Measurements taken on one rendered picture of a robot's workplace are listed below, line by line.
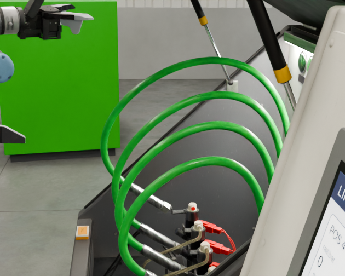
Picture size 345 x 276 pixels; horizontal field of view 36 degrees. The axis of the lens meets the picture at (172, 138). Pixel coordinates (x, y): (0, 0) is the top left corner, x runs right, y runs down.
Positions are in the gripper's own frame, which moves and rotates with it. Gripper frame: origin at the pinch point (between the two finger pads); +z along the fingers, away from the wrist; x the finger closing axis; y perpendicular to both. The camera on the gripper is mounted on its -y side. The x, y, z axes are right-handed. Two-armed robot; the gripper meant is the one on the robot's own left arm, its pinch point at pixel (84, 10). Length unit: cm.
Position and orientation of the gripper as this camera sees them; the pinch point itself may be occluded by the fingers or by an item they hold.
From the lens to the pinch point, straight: 163.1
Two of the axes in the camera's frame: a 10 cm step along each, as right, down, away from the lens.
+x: 5.0, 4.0, -7.6
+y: -0.8, 9.0, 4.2
